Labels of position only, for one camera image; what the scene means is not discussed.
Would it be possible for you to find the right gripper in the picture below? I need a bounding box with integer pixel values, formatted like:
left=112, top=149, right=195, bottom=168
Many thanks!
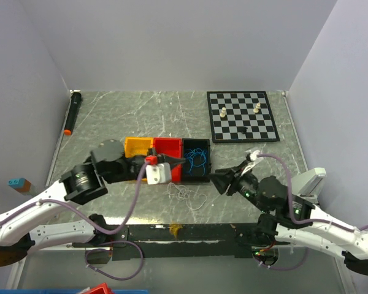
left=205, top=160, right=268, bottom=213

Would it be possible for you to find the red plastic bin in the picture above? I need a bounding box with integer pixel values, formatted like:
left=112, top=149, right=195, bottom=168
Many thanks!
left=153, top=137, right=182, bottom=183

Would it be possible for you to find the black plastic bin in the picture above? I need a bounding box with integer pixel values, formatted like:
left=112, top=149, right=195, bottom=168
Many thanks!
left=181, top=138, right=212, bottom=183

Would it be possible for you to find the blue wire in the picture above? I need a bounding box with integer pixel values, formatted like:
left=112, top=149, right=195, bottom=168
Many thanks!
left=183, top=147, right=209, bottom=178

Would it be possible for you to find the white wire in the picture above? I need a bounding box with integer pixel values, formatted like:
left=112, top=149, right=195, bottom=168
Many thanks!
left=164, top=182, right=208, bottom=211

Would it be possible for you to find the yellow plastic bin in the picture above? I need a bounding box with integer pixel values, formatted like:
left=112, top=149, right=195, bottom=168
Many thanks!
left=125, top=137, right=153, bottom=157

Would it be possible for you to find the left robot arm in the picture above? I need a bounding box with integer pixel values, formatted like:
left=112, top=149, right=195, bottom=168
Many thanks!
left=0, top=140, right=186, bottom=267

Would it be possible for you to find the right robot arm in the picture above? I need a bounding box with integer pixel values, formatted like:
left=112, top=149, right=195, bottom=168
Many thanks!
left=209, top=160, right=368, bottom=276

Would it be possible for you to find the chessboard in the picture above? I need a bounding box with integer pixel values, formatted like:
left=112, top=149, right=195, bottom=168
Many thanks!
left=207, top=91, right=280, bottom=144

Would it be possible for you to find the white chess piece left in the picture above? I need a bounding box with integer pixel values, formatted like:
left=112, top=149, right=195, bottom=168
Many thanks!
left=220, top=107, right=226, bottom=119

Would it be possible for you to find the white chess piece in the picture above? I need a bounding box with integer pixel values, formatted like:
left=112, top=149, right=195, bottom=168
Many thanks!
left=220, top=107, right=226, bottom=119
left=253, top=102, right=261, bottom=113

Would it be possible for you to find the white chess piece right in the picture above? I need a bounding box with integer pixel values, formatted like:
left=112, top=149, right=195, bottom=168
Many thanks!
left=253, top=102, right=261, bottom=113

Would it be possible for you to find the grey white stand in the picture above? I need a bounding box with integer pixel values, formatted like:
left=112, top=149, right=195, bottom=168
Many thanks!
left=291, top=167, right=327, bottom=205

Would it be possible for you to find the black marker orange cap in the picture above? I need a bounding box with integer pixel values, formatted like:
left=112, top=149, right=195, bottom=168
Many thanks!
left=63, top=92, right=83, bottom=136

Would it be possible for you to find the red bin at bottom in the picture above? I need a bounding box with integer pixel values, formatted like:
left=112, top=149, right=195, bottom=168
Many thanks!
left=78, top=282, right=114, bottom=294

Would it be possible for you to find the blue brown toy block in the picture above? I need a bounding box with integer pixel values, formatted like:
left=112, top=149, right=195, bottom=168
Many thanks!
left=8, top=178, right=37, bottom=197

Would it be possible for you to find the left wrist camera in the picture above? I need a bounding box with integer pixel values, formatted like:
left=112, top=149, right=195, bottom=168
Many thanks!
left=145, top=154, right=172, bottom=185

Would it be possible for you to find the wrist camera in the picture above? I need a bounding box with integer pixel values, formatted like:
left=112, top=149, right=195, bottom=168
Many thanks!
left=245, top=149, right=263, bottom=162
left=145, top=154, right=172, bottom=185

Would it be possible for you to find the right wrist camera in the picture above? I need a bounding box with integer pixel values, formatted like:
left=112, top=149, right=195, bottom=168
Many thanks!
left=245, top=149, right=263, bottom=162

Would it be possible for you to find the aluminium rail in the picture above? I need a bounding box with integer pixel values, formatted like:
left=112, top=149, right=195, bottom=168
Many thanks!
left=291, top=239, right=343, bottom=254

